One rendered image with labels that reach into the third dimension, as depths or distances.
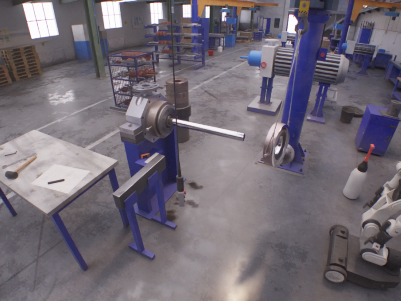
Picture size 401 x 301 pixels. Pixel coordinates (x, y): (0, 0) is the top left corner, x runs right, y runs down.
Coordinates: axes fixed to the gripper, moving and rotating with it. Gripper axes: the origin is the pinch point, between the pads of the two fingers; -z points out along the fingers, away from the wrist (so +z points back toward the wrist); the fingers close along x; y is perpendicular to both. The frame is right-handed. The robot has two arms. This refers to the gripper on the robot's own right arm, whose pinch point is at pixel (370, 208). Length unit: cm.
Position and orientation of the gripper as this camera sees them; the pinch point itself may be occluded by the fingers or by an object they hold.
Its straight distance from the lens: 251.3
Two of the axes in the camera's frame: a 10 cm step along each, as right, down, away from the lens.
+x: -8.5, -4.3, 3.1
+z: 1.7, -7.8, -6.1
